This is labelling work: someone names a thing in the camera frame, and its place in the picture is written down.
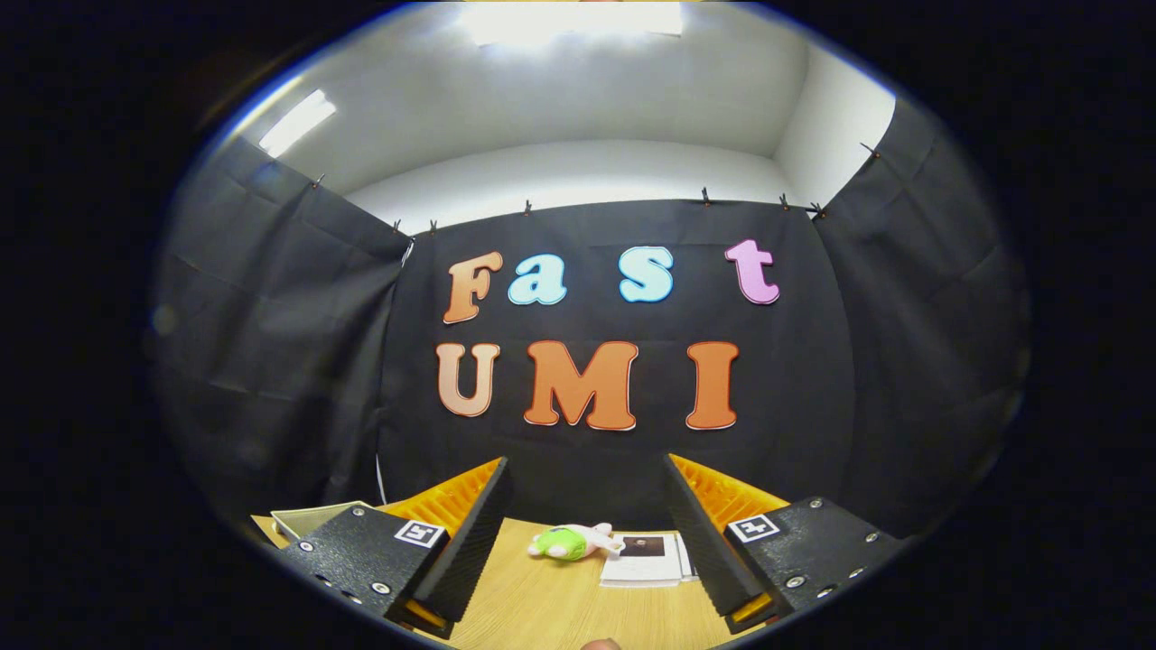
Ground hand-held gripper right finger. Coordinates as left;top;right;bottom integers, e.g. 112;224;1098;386
662;451;906;636

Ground green and pink plush toy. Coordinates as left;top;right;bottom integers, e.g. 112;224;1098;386
527;523;626;562

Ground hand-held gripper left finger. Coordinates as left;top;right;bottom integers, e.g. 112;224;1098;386
284;456;514;640

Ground large ceiling light panel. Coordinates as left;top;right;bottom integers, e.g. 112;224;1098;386
461;3;684;46

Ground black backdrop cloth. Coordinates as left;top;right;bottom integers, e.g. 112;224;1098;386
149;95;1030;543

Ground beige fabric storage box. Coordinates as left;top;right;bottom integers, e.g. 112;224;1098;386
269;500;373;543

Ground white cover book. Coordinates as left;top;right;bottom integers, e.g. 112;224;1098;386
601;533;683;588

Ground narrow ceiling light panel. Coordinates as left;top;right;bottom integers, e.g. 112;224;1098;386
258;88;338;160

